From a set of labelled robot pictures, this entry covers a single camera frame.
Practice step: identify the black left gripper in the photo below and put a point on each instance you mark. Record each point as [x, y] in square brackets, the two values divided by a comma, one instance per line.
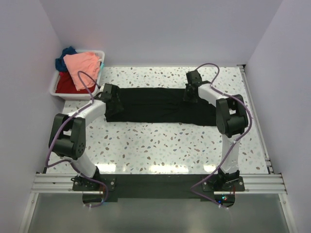
[118, 107]

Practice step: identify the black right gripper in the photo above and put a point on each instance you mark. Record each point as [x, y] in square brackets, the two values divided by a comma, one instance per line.
[186, 98]

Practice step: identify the black t shirt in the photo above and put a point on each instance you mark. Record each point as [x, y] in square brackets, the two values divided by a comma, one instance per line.
[162, 105]

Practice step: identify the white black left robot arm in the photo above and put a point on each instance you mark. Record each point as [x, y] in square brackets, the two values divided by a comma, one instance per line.
[68, 136]

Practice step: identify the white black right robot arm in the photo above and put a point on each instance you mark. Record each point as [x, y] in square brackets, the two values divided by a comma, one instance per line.
[231, 121]

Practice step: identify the white plastic laundry basket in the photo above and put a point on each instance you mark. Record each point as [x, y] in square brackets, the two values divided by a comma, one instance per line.
[72, 96]

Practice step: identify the salmon pink t shirt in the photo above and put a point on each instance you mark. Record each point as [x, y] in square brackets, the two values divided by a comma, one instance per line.
[83, 68]

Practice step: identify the red t shirt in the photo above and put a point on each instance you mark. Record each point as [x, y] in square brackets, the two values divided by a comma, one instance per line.
[66, 85]

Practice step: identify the blue t shirt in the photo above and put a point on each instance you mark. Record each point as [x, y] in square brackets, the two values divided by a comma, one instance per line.
[60, 63]

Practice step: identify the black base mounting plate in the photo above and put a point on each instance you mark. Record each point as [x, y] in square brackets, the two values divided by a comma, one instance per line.
[105, 195]

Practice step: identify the aluminium right side rail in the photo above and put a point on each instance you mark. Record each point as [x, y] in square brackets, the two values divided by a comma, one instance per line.
[255, 118]

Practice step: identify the aluminium front rail frame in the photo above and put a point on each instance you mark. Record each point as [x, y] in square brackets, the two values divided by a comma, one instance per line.
[247, 184]

